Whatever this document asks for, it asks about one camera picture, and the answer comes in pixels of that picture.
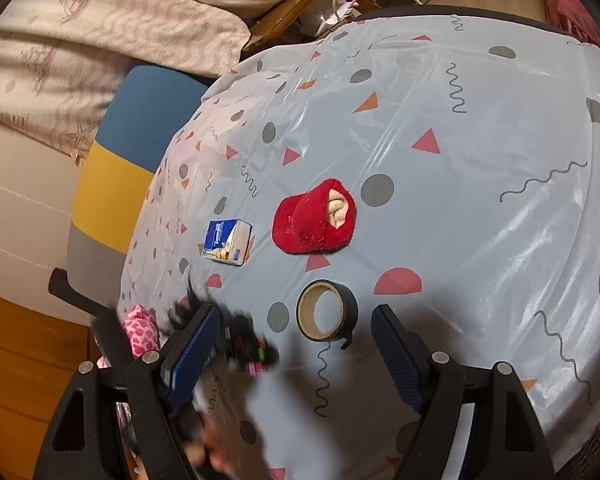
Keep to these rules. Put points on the grey yellow blue chair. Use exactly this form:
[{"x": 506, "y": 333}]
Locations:
[{"x": 125, "y": 125}]

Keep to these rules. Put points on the red plush hat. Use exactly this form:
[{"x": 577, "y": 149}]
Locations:
[{"x": 305, "y": 225}]

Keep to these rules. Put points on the wooden board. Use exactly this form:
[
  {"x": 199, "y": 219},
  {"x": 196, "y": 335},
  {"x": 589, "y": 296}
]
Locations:
[{"x": 290, "y": 10}]

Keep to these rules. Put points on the blue tissue pack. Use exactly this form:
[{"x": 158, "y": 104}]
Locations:
[{"x": 225, "y": 240}]

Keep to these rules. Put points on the pink spotted plush toy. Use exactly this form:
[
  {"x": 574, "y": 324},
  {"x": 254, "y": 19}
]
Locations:
[{"x": 140, "y": 332}]

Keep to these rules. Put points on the blue rag doll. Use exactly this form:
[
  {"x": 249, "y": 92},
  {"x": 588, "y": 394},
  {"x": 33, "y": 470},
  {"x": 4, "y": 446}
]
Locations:
[{"x": 240, "y": 340}]

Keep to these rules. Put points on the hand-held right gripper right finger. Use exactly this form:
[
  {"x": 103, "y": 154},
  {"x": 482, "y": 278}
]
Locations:
[{"x": 397, "y": 355}]

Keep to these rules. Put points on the black tape roll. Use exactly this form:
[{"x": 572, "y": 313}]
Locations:
[{"x": 350, "y": 310}]

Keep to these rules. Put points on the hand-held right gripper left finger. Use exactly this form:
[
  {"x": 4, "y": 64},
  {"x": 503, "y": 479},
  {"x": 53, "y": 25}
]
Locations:
[{"x": 195, "y": 355}]

